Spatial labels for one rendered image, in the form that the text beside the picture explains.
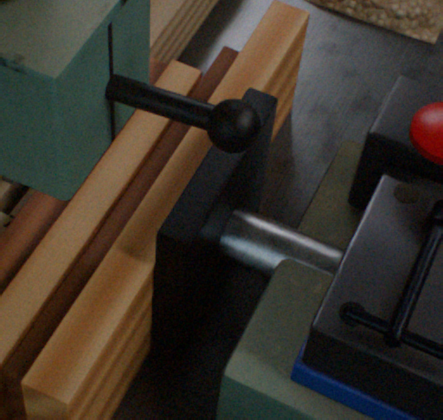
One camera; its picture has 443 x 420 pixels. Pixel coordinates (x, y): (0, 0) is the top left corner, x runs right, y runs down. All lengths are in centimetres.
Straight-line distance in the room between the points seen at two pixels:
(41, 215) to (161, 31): 14
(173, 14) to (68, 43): 21
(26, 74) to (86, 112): 3
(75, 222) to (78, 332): 6
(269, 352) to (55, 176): 11
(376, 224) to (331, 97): 19
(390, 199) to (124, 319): 12
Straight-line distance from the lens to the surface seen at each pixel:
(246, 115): 35
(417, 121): 39
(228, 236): 42
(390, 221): 39
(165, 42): 55
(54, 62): 33
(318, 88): 57
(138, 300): 40
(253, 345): 40
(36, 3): 36
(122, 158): 45
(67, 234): 43
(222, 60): 50
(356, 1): 61
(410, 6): 61
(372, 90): 57
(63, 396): 37
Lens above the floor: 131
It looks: 53 degrees down
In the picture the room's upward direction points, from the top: 7 degrees clockwise
